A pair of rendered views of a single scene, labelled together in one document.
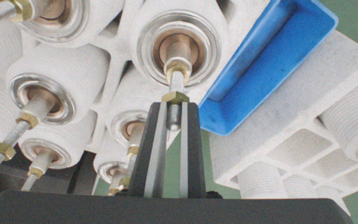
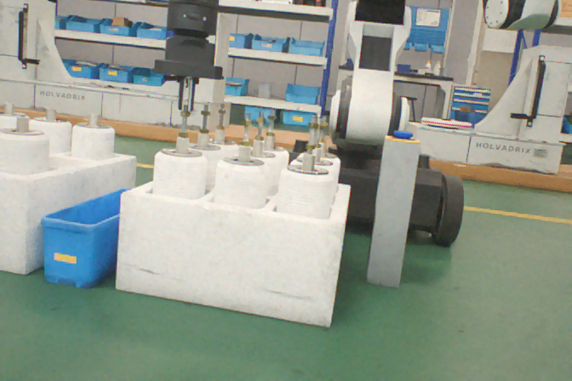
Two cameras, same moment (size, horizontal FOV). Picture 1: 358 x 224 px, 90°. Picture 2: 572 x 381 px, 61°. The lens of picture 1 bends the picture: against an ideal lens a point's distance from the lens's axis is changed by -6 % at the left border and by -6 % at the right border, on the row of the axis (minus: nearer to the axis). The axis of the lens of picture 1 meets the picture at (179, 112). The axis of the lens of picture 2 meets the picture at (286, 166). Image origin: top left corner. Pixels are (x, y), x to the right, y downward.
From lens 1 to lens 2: 84 cm
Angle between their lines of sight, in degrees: 41
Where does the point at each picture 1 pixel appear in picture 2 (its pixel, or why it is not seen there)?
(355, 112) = (40, 156)
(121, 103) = (213, 153)
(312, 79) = (55, 197)
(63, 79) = not seen: hidden behind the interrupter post
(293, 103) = (71, 185)
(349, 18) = not seen: outside the picture
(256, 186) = (104, 140)
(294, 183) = (53, 147)
